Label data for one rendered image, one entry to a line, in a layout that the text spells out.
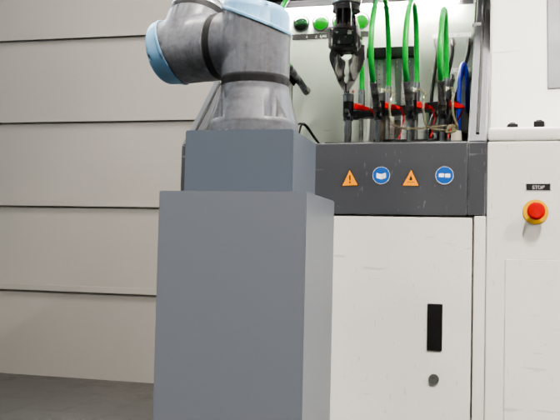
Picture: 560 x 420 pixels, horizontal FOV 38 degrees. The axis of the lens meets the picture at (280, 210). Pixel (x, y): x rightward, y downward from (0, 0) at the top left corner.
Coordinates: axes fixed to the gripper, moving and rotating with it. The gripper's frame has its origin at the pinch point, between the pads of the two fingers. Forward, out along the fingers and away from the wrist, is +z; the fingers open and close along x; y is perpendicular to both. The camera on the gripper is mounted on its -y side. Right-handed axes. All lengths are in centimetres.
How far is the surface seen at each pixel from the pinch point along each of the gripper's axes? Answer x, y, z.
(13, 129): -218, -182, -20
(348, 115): 0.5, -0.7, 7.1
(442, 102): 24.0, 3.0, 5.2
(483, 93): 33.9, 9.1, 4.4
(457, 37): 25.9, -30.4, -19.7
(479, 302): 34, 23, 52
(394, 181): 15.4, 23.0, 25.9
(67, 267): -182, -183, 54
